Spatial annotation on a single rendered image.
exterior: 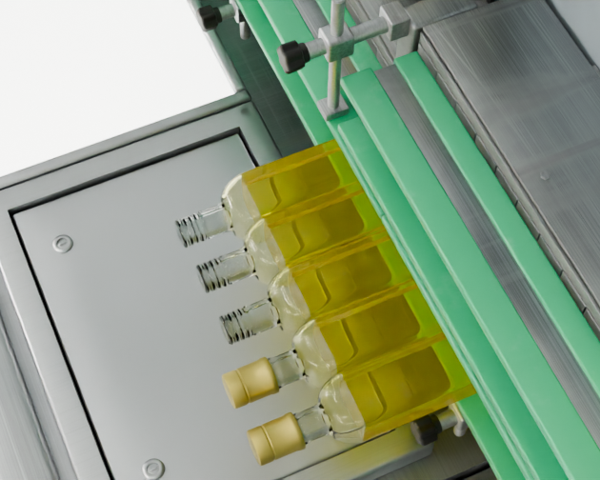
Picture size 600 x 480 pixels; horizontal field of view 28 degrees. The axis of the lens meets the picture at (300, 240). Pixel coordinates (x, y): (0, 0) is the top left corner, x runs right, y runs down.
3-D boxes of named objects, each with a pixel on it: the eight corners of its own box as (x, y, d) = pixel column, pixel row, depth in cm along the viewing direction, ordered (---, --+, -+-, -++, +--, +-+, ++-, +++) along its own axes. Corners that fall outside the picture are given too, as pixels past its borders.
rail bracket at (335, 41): (389, 76, 122) (276, 117, 119) (401, -38, 107) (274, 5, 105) (401, 98, 121) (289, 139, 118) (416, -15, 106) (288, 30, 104)
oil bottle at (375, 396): (509, 320, 116) (309, 404, 112) (518, 294, 111) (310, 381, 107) (537, 369, 114) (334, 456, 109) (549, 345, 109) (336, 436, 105)
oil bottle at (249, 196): (401, 140, 127) (215, 210, 123) (406, 109, 122) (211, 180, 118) (426, 181, 124) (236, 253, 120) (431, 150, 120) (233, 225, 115)
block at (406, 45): (450, 42, 122) (390, 64, 121) (462, -21, 114) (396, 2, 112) (468, 68, 120) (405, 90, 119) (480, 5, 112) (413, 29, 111)
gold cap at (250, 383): (277, 394, 112) (233, 412, 111) (262, 359, 112) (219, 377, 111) (281, 389, 108) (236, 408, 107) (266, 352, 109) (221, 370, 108)
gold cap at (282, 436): (308, 445, 106) (262, 465, 105) (303, 450, 109) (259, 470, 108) (291, 408, 106) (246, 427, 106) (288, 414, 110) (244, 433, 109)
